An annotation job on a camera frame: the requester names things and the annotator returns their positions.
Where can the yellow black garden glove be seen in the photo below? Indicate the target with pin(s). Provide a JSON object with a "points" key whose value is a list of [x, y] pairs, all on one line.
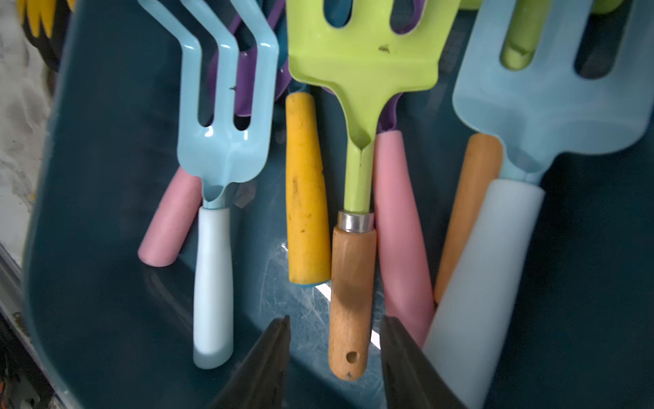
{"points": [[45, 24]]}

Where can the purple fork pink handle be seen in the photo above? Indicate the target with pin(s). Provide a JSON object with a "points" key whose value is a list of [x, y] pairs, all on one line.
{"points": [[403, 262]]}

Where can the purple rake pink handle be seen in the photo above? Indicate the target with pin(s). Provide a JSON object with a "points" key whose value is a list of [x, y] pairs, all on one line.
{"points": [[179, 206]]}

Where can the blue tool yellow handle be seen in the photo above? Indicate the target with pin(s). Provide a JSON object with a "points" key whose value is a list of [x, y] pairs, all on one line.
{"points": [[308, 234]]}

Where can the blue rake white handle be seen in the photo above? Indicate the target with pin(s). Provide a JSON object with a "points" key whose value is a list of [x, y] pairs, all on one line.
{"points": [[221, 155]]}

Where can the dark teal storage box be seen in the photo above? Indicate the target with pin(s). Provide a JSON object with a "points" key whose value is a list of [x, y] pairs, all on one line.
{"points": [[115, 333]]}

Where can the blue fork white handle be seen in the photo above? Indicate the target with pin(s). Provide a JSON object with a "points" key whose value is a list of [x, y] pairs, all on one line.
{"points": [[517, 82]]}

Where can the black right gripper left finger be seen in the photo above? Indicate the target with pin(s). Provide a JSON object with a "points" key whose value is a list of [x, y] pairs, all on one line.
{"points": [[261, 379]]}

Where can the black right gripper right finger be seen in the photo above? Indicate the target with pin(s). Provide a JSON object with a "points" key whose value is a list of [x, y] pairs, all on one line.
{"points": [[410, 381]]}

